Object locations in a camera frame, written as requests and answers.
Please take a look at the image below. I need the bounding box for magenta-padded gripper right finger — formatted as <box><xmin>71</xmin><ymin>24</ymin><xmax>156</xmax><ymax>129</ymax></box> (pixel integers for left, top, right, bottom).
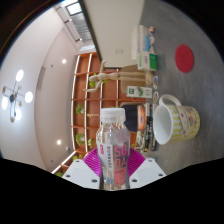
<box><xmin>128</xmin><ymin>148</ymin><xmax>167</xmax><ymax>190</ymax></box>

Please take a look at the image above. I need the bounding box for window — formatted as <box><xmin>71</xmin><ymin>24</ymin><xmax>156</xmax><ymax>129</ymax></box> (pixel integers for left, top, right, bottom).
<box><xmin>64</xmin><ymin>1</ymin><xmax>83</xmax><ymax>16</ymax></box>

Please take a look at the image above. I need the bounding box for clear plastic drink bottle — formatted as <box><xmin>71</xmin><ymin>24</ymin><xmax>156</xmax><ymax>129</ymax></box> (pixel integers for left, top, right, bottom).
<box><xmin>95</xmin><ymin>107</ymin><xmax>131</xmax><ymax>191</ymax></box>

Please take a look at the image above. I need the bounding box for green and white carton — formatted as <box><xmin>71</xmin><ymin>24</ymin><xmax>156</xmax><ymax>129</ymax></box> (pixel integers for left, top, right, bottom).
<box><xmin>126</xmin><ymin>85</ymin><xmax>154</xmax><ymax>99</ymax></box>

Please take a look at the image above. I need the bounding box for grey curtain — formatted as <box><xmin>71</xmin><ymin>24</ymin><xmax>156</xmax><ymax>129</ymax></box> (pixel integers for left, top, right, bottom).
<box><xmin>71</xmin><ymin>13</ymin><xmax>93</xmax><ymax>43</ymax></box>

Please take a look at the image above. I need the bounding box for stack of white books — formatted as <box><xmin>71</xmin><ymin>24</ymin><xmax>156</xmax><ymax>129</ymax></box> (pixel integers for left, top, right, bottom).
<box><xmin>131</xmin><ymin>24</ymin><xmax>151</xmax><ymax>61</ymax></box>

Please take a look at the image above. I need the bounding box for flat round red coaster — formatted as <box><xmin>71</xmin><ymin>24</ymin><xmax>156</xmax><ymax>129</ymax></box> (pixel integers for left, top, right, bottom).
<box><xmin>174</xmin><ymin>44</ymin><xmax>195</xmax><ymax>74</ymax></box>

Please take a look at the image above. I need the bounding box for orange wooden shelf unit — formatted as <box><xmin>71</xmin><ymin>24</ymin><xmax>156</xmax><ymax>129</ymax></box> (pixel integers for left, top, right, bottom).
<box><xmin>51</xmin><ymin>53</ymin><xmax>148</xmax><ymax>178</ymax></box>

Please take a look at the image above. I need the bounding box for yellow striped white mug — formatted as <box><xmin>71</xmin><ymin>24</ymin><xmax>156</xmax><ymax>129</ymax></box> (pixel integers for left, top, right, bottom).
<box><xmin>153</xmin><ymin>94</ymin><xmax>201</xmax><ymax>146</ymax></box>

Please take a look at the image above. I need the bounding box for branched ceiling lamp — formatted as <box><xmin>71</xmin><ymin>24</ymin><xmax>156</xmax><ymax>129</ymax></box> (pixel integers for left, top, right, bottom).
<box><xmin>0</xmin><ymin>69</ymin><xmax>34</xmax><ymax>124</ymax></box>

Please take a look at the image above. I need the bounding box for stack of dark books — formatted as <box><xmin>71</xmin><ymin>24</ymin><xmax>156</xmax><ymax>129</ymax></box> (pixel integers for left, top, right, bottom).
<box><xmin>136</xmin><ymin>103</ymin><xmax>158</xmax><ymax>153</ymax></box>

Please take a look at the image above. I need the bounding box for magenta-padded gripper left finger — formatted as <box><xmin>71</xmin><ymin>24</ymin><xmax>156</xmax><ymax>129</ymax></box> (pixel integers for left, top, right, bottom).
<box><xmin>62</xmin><ymin>148</ymin><xmax>102</xmax><ymax>190</ymax></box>

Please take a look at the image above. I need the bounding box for green and white box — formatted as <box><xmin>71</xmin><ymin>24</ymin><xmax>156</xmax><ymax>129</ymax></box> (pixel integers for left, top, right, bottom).
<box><xmin>137</xmin><ymin>51</ymin><xmax>159</xmax><ymax>72</ymax></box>

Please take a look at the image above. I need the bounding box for wooden artist mannequin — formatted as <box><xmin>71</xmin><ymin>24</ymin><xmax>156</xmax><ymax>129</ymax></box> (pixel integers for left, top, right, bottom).
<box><xmin>83</xmin><ymin>59</ymin><xmax>154</xmax><ymax>93</ymax></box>

